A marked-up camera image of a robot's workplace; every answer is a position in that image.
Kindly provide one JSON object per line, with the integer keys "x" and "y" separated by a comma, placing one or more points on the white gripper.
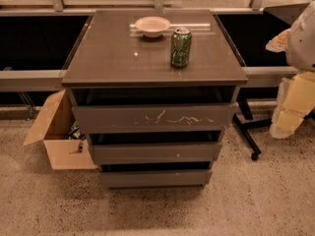
{"x": 302, "y": 46}

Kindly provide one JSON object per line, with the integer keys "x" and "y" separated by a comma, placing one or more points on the grey bottom drawer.
{"x": 156, "y": 179}

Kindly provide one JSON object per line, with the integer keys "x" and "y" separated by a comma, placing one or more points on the grey drawer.
{"x": 156, "y": 179}
{"x": 153, "y": 118}
{"x": 150, "y": 153}

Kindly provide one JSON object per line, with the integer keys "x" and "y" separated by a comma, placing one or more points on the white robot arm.
{"x": 296, "y": 96}

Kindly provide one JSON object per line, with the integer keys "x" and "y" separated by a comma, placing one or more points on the grey middle drawer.
{"x": 150, "y": 153}

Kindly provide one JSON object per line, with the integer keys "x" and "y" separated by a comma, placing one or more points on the grey drawer cabinet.
{"x": 115, "y": 64}

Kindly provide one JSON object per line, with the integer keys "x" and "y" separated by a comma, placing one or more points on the grey top drawer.
{"x": 153, "y": 118}

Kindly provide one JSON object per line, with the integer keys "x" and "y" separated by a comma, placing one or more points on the open cardboard box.
{"x": 52, "y": 127}

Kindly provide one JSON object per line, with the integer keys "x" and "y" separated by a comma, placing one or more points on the green soda can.
{"x": 180, "y": 47}

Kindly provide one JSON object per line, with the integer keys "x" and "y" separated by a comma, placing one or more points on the white bowl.
{"x": 152, "y": 26}

